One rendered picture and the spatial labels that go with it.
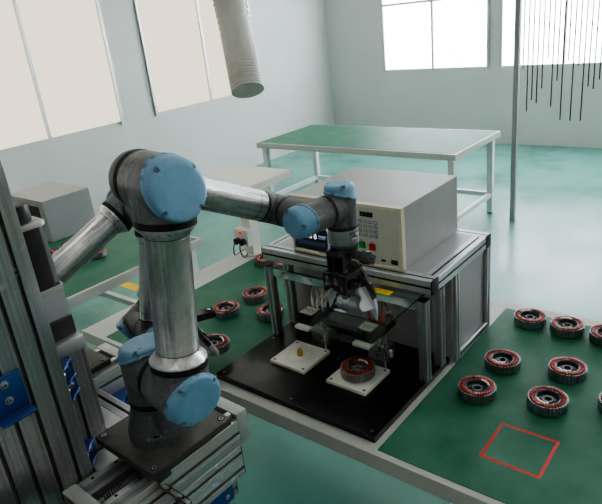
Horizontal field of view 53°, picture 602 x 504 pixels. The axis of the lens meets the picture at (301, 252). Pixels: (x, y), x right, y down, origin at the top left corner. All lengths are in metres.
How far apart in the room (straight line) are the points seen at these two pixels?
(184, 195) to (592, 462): 1.23
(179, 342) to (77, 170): 5.55
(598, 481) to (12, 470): 1.35
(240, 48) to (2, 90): 3.64
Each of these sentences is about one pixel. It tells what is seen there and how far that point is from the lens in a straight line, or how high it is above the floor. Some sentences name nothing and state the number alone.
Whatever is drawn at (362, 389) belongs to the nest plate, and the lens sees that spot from 1.92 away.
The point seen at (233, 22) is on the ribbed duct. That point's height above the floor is 1.88.
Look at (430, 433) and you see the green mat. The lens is 1.80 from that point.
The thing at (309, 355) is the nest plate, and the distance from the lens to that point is 2.11.
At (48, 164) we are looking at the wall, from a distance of 6.50.
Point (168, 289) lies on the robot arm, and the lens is 1.14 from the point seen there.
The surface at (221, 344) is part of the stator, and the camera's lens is 2.15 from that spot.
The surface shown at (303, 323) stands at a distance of 2.10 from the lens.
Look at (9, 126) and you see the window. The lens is 6.31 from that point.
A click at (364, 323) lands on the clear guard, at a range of 1.71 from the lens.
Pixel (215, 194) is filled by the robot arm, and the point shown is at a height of 1.54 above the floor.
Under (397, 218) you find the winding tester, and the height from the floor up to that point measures 1.29.
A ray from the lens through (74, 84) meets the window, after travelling 6.64.
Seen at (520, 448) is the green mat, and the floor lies 0.75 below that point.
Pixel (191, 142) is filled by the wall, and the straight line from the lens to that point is 7.54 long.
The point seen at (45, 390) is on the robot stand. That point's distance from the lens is 1.42.
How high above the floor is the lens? 1.88
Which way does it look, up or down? 22 degrees down
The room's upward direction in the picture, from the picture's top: 6 degrees counter-clockwise
